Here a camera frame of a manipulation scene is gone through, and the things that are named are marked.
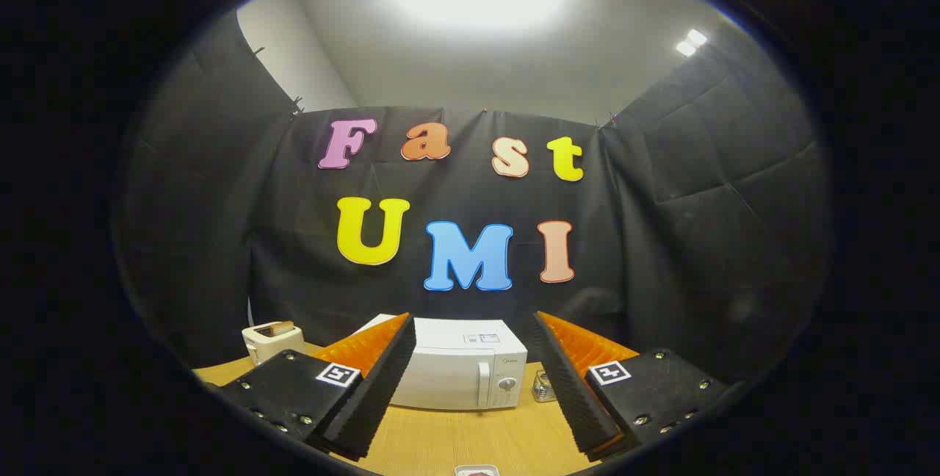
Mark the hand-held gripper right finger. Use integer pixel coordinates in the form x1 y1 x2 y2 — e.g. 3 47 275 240
529 311 735 462

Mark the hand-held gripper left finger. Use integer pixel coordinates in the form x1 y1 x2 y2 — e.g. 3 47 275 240
213 312 417 462

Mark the white toaster oven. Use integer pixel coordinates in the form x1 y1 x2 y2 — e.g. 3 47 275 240
351 314 529 411

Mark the white bread toaster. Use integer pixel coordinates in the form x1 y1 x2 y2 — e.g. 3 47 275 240
242 320 306 367

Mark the black backdrop cloth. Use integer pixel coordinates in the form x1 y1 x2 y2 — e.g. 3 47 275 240
110 10 834 389

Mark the metal wire basket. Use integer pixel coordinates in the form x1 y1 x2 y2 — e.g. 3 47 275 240
532 369 559 403

